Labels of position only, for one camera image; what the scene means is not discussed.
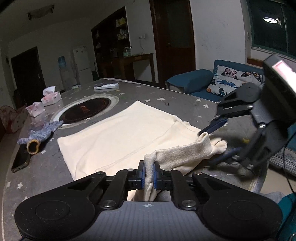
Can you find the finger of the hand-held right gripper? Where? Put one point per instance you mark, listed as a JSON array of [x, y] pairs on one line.
[[212, 126], [227, 154]]

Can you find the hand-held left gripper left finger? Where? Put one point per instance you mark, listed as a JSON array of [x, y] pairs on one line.
[[143, 175]]

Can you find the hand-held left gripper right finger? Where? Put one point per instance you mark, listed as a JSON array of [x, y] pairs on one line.
[[156, 176]]

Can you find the cream garment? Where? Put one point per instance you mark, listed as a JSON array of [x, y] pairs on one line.
[[127, 134]]

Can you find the butterfly print pillow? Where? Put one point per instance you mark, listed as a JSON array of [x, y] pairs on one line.
[[231, 80]]

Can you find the blue sofa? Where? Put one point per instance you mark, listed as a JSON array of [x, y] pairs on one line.
[[189, 80]]

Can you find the dark window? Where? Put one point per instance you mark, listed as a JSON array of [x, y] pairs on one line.
[[266, 25]]

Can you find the person's teal clothing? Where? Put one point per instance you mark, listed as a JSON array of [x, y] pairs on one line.
[[288, 215]]

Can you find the round black induction cooktop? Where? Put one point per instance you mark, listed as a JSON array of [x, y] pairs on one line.
[[85, 111]]

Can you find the brown wooden glass-panel door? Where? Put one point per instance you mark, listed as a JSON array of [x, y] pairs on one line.
[[175, 41]]

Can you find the white remote control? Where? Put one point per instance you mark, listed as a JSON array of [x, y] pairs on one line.
[[106, 87]]

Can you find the grey star-print table cover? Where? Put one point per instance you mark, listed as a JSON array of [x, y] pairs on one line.
[[46, 176]]

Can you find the dark wooden desk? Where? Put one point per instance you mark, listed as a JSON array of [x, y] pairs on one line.
[[138, 58]]

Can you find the blue-grey knitted glove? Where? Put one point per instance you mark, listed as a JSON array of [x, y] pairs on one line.
[[41, 134]]

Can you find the glass jar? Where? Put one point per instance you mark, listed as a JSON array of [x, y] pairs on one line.
[[126, 52]]

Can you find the large pink white tissue box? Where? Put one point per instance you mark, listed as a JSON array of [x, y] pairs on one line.
[[51, 98]]

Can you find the white water dispenser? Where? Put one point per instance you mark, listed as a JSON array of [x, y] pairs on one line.
[[65, 80]]

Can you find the dark smartphone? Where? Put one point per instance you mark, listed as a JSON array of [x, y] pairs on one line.
[[20, 162]]

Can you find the white refrigerator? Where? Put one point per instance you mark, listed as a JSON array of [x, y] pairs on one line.
[[82, 66]]

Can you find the small pink white tissue box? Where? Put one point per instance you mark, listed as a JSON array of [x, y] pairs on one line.
[[35, 110]]

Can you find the dark shelf cabinet with bottles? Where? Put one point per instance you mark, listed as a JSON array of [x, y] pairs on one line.
[[106, 39]]

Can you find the blue water bottle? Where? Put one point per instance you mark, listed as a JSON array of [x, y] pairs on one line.
[[62, 62]]

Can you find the round pink fan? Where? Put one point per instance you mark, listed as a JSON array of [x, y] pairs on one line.
[[12, 120]]

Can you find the dark entrance door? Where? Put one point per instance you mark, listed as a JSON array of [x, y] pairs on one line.
[[27, 76]]

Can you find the rectangular ceiling light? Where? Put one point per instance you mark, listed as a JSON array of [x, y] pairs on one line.
[[41, 12]]

